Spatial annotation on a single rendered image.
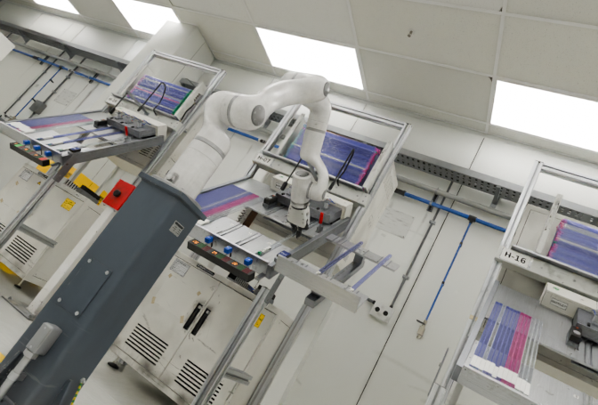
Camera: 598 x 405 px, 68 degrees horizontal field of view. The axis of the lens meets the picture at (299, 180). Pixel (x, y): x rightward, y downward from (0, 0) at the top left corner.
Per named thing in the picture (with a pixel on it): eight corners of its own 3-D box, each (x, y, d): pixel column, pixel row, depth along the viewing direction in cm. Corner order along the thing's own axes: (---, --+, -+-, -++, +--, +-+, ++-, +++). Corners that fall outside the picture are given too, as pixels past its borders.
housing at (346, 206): (341, 230, 236) (346, 206, 231) (268, 198, 259) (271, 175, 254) (347, 226, 243) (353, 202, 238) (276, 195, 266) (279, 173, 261)
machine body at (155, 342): (203, 446, 181) (281, 310, 201) (97, 357, 213) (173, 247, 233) (257, 447, 234) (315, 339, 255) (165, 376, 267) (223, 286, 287)
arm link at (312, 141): (343, 136, 196) (325, 202, 199) (310, 128, 202) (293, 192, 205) (337, 134, 188) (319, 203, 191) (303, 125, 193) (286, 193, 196)
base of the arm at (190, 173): (183, 191, 132) (218, 143, 138) (139, 169, 140) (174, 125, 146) (208, 218, 148) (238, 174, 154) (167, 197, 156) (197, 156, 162)
